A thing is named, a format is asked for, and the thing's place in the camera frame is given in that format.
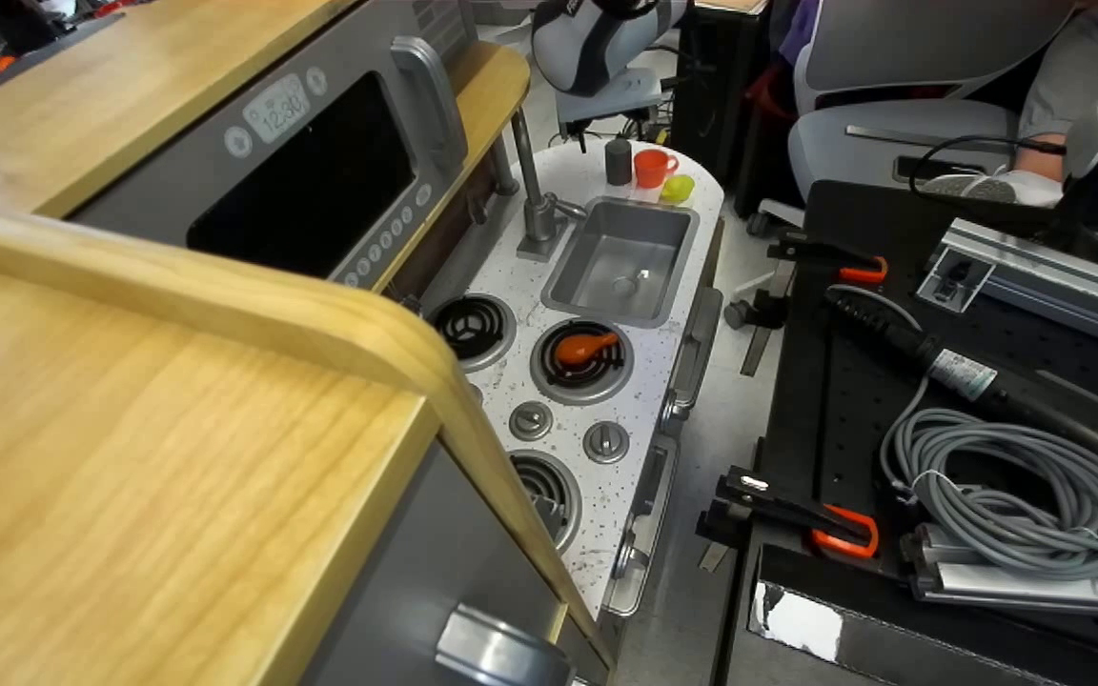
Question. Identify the yellow toy lemon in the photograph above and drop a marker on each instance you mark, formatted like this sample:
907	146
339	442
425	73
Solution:
677	187

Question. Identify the black orange clamp far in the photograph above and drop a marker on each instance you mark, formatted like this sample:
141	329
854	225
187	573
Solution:
854	268

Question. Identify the orange cup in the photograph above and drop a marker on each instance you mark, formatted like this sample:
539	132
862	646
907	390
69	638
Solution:
655	167

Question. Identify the silver toy faucet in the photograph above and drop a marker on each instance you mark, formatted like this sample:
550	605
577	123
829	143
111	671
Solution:
543	214

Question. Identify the black orange clamp near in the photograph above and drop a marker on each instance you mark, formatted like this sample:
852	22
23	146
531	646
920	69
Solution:
829	526

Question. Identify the silver toy sink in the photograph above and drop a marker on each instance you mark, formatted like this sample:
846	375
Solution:
621	263

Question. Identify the grey office chair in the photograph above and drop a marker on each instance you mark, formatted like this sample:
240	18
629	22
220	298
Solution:
891	88

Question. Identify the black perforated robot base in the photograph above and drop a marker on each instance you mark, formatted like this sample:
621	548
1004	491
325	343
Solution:
958	405

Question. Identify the seated person grey shirt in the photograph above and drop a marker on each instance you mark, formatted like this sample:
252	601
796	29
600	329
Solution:
1057	97

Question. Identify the black orange clamp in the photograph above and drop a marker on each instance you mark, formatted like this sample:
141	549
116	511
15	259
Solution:
829	526
854	268

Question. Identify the orange toy carrot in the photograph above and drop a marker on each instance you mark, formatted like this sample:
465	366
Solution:
585	347

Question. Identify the toy kitchen playset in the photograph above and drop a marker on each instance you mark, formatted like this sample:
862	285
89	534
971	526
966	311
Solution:
220	474

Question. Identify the toy microwave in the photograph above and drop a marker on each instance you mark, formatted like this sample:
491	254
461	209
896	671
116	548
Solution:
325	163

